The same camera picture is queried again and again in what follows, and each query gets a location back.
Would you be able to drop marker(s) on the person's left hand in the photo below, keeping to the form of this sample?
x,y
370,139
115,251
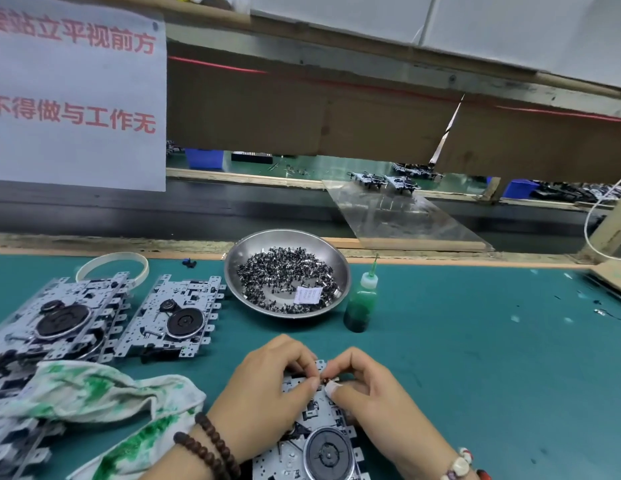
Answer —
x,y
260,400

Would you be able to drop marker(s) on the person's right hand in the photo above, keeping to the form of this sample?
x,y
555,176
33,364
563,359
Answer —
x,y
391,420

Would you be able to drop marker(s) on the green glue squeeze bottle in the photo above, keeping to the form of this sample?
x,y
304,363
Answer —
x,y
360,305

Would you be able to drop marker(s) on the pile of small metal parts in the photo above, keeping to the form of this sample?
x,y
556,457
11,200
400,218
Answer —
x,y
280,275

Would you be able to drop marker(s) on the round metal bowl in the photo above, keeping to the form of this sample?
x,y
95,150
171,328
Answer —
x,y
245,245

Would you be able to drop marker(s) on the white green-stained cloth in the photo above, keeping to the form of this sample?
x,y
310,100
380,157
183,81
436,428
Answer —
x,y
100,390

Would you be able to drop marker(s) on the black conveyor belt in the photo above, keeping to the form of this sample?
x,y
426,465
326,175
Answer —
x,y
140,210

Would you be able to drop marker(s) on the finished mechanisms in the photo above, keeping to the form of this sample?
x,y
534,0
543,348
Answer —
x,y
386,181

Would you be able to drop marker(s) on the small blue cap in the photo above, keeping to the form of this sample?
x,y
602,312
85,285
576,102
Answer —
x,y
189,263

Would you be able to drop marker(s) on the clear plastic sheet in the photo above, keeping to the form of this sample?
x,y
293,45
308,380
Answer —
x,y
411,220

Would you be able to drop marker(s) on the black flat box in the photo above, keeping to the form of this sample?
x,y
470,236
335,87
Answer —
x,y
252,157

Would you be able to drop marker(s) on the blue plastic bin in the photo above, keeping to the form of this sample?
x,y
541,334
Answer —
x,y
205,160
519,189

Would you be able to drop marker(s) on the flat cardboard piece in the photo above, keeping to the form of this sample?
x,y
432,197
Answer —
x,y
613,277

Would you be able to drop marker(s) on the brown cardboard panel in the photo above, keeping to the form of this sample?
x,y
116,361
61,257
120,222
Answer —
x,y
290,120

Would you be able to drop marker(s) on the white paper sign red text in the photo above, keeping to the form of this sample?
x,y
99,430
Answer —
x,y
80,155

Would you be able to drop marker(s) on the wooden shelf beam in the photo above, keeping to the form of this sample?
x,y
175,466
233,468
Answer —
x,y
340,60

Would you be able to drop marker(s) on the wooden post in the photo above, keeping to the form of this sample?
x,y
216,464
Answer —
x,y
611,230

